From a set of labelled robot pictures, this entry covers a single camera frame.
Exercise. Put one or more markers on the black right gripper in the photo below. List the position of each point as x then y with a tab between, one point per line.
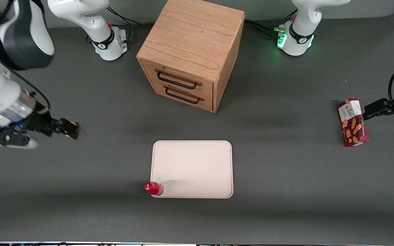
40	121

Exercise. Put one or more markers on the red coke bottle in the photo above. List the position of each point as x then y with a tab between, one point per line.
154	188

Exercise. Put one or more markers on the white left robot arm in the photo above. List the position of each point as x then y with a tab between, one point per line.
299	37

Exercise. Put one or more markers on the beige rectangular tray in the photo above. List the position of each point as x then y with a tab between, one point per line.
192	169

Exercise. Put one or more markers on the yellow toy lemon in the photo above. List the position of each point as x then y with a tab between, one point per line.
66	134

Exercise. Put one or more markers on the red biscuit box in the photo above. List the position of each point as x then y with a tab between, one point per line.
352	126

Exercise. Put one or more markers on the wooden drawer front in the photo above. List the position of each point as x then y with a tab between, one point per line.
208	104
207	89

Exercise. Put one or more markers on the wooden drawer cabinet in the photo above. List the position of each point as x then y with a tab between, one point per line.
193	34

